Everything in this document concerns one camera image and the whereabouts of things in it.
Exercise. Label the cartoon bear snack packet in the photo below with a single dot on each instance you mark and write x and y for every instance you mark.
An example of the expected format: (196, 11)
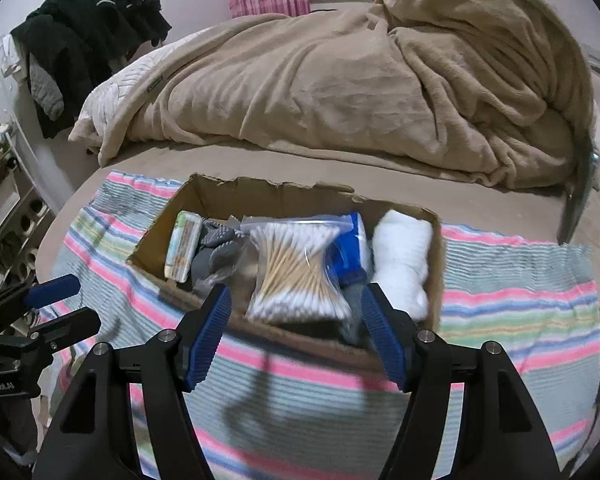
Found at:
(182, 245)

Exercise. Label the pile of black clothes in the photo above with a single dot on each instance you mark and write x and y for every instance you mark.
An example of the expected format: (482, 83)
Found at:
(90, 30)

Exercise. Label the grey fluffy socks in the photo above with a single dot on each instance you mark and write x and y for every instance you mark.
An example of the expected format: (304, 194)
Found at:
(352, 300)

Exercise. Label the grey knit gloves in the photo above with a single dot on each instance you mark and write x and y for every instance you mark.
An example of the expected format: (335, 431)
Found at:
(215, 255)

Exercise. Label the blue tissue pack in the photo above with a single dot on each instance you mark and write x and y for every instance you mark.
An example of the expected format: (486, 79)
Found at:
(347, 255)

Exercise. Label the beige fleece blanket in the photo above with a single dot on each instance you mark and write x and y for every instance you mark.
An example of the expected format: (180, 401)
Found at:
(355, 90)

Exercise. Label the striped pastel cloth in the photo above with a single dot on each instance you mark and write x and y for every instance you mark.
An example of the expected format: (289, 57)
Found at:
(505, 300)

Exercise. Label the grey storage rack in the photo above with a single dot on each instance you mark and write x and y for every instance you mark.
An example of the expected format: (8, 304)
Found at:
(10, 230)

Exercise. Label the bag of cotton swabs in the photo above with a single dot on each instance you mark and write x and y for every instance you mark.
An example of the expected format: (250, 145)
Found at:
(295, 270)

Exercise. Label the brown cardboard box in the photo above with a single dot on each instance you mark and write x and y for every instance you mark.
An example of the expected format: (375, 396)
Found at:
(150, 255)

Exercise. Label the grey padded garment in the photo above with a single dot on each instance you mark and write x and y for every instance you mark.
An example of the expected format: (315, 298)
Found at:
(47, 90)

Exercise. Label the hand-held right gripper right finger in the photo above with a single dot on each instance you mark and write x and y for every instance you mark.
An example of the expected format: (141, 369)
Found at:
(387, 340)

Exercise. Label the white patterned quilt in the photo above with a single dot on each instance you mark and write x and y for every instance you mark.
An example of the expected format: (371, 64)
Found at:
(115, 95)

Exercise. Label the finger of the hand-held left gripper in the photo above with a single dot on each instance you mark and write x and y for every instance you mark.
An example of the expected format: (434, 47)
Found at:
(52, 289)
(72, 327)

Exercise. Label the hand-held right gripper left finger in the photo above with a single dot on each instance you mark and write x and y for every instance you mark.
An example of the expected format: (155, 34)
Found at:
(207, 340)

